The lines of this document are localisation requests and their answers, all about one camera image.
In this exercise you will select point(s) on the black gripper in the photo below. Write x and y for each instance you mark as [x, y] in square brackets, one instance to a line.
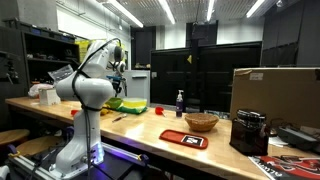
[118, 85]

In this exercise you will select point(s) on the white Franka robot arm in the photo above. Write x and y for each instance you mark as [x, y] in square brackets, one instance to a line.
[88, 90]

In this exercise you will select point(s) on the green plastic bowl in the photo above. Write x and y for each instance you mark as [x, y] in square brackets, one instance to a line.
[114, 102]

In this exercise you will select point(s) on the small red object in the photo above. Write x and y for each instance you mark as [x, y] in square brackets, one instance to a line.
[74, 112]

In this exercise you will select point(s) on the clear container with yellow lid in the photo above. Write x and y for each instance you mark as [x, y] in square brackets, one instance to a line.
[135, 102]

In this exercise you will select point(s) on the green wipes packet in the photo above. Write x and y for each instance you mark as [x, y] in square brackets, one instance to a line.
[133, 110]

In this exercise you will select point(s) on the purple pump bottle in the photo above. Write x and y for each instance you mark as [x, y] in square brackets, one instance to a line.
[179, 106]

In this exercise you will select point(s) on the red tray with printed tag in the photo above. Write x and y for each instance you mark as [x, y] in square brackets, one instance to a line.
[173, 136]

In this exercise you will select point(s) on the white box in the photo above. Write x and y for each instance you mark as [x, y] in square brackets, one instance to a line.
[49, 96]

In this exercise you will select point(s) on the yellow triangular tag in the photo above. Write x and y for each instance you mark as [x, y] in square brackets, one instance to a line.
[189, 59]

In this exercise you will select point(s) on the clear plastic bag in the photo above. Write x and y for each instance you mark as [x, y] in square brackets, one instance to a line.
[38, 90]

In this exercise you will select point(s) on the dark storage shelf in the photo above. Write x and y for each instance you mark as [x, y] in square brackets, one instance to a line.
[46, 53]

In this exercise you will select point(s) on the woven wicker basket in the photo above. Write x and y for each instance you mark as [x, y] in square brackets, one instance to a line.
[201, 121]

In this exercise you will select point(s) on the round wooden stool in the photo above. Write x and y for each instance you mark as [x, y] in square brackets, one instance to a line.
[11, 136]
[36, 145]

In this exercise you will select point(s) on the brown cardboard box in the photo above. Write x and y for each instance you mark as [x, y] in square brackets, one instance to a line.
[276, 96]

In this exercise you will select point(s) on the black flat device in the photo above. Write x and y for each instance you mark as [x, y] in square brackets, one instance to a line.
[296, 137]

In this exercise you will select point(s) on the red and black magazine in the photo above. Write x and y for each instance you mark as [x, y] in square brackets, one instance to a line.
[286, 166]

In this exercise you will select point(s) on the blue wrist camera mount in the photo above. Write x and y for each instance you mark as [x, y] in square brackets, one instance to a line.
[115, 78]

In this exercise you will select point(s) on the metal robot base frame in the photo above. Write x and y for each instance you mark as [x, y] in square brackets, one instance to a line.
[120, 163]

